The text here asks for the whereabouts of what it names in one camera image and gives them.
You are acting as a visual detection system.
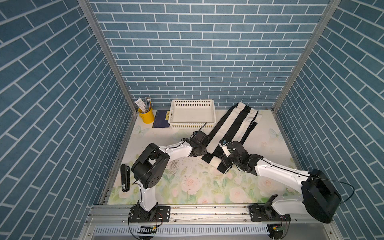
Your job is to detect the black white striped pillowcase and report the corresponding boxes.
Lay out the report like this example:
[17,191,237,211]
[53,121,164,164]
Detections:
[202,103,263,174]

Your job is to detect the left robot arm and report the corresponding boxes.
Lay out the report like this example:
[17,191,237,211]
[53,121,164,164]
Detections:
[131,131,209,213]

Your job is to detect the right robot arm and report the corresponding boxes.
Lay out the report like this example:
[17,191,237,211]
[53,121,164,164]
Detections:
[219,140,342,224]

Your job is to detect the white plastic basket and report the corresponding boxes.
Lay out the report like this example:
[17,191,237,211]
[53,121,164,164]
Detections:
[169,100,216,129]

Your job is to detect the floral table mat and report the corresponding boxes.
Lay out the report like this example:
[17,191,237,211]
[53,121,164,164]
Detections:
[122,111,299,205]

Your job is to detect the dark blue notebook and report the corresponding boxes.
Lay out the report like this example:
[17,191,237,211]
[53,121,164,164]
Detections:
[153,110,170,128]

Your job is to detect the yellow pen cup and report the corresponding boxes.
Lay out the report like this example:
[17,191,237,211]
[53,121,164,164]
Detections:
[138,107,155,124]

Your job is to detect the pens in cup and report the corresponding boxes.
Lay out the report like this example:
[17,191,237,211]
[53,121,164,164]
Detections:
[146,97,152,113]

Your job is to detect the white vent grille strip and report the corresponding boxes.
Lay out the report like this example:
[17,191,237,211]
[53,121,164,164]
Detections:
[94,225,270,237]

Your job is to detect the white paper tag in cup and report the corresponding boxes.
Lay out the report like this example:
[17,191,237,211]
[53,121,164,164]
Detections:
[135,98,147,113]

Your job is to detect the black stapler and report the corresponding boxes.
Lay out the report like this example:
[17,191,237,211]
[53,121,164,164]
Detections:
[120,164,130,193]

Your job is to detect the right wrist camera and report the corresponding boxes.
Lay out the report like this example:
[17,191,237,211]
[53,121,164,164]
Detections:
[219,139,231,157]

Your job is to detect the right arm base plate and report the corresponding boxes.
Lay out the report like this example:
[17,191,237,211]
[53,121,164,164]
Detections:
[249,204,291,222]

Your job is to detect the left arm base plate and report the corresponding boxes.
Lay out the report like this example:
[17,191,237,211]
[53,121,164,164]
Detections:
[129,204,171,223]

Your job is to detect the aluminium front rail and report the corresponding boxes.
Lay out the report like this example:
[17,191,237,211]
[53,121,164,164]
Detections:
[86,204,320,225]

